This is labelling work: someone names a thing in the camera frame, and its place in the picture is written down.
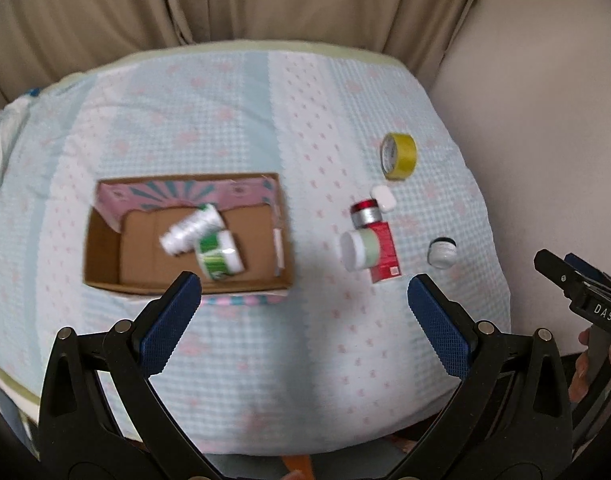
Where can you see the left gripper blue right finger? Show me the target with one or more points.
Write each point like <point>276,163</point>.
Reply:
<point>509,417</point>

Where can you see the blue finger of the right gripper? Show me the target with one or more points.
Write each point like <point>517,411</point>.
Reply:
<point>586,269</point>
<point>557,271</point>

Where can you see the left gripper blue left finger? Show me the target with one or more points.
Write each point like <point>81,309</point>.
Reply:
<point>99,416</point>

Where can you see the small white black jar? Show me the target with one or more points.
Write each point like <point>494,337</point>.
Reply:
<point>442,253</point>

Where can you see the red rectangular carton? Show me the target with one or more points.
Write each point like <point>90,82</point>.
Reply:
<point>388,265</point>

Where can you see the white earbuds case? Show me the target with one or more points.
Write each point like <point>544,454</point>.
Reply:
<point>384,197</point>

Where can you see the yellow tape roll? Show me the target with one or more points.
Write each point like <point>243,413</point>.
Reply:
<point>398,156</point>

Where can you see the pale green cream jar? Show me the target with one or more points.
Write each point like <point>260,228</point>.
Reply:
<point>360,249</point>

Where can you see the red and silver jar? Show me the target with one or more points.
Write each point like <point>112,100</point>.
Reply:
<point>365,213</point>

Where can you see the white pill bottle green label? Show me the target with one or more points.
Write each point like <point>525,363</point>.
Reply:
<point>183,235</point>

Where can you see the green striped white jar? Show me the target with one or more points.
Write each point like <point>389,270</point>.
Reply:
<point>218,256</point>

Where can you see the person's right hand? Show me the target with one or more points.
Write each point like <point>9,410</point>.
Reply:
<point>580,384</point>

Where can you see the blue checkered bed sheet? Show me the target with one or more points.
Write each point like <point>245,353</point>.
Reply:
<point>337,179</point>

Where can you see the open cardboard box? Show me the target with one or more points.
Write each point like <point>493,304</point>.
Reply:
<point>135,254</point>

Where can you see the light blue crumpled blanket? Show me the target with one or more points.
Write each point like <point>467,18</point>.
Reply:
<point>12,118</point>

